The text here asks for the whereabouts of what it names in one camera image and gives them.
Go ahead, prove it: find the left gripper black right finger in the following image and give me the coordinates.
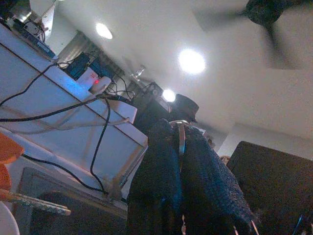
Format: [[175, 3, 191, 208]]
[[180, 125, 257, 235]]

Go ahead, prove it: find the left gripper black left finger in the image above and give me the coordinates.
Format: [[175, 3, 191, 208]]
[[127, 118, 183, 235]]

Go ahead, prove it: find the wooden chopstick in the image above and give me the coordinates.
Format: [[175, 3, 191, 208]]
[[0, 188, 69, 212], [13, 197, 72, 216]]

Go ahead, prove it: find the white bowl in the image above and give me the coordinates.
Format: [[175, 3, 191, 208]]
[[0, 200, 21, 235]]

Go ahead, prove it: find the stainless steel sink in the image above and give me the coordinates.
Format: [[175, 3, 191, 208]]
[[9, 156, 147, 235]]

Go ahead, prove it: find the black hat-shaped object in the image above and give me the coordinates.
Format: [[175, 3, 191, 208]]
[[170, 94, 200, 123]]

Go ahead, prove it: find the round ceiling light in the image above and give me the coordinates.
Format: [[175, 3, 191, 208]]
[[161, 88, 177, 103], [178, 47, 206, 75], [95, 22, 113, 40]]

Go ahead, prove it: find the white power adapter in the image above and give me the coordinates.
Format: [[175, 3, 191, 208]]
[[77, 68, 113, 94]]

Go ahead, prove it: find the black power adapter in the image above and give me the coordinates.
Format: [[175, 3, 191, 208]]
[[66, 52, 98, 79]]

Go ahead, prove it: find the orange bowl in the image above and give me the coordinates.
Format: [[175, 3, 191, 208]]
[[0, 133, 25, 164]]

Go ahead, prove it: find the orange plate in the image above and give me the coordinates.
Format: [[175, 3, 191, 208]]
[[0, 163, 13, 192]]

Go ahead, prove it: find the black ceiling fan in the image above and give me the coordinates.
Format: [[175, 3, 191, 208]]
[[193, 0, 313, 71]]

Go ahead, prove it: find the thin black cable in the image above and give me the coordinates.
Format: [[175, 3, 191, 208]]
[[23, 97, 112, 196], [0, 62, 71, 107]]

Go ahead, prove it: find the thick black cable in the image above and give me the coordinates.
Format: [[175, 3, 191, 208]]
[[0, 94, 134, 123]]

